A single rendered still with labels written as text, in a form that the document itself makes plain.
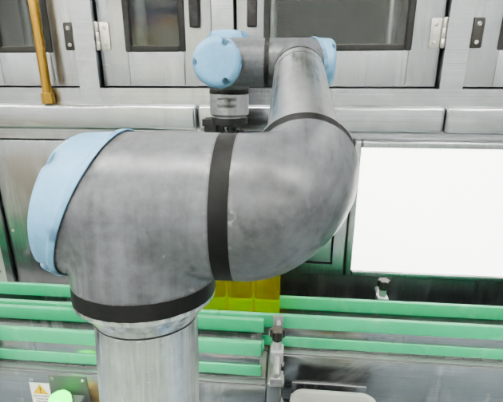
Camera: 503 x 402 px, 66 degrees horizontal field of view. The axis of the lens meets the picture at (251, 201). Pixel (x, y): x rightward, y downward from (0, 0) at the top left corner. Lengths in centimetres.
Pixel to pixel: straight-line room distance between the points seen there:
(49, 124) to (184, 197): 83
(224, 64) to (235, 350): 53
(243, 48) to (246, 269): 43
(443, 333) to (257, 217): 74
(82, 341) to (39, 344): 10
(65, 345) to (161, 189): 71
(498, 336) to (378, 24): 71
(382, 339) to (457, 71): 60
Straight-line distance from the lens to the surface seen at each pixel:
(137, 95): 98
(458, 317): 104
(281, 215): 26
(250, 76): 64
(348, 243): 98
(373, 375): 96
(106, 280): 29
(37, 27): 106
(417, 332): 94
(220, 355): 84
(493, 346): 101
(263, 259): 27
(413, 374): 98
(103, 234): 28
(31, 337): 96
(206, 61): 62
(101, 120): 100
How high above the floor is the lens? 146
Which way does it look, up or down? 18 degrees down
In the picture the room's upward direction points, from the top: straight up
